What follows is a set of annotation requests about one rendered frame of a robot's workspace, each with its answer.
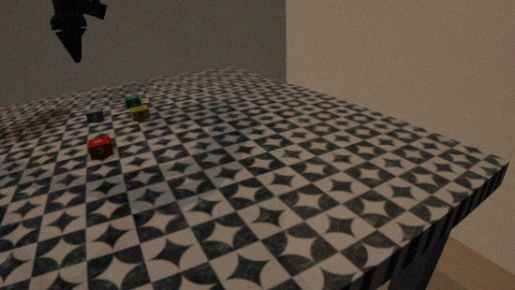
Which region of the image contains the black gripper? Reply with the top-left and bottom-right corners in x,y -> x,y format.
50,0 -> 87,64

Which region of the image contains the yellow block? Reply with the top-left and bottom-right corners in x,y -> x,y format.
130,105 -> 150,122

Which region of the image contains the red block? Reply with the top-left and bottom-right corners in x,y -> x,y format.
88,136 -> 113,160

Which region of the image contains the green block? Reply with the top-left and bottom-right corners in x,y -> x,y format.
125,95 -> 141,109

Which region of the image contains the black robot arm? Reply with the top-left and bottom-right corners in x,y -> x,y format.
75,0 -> 107,20

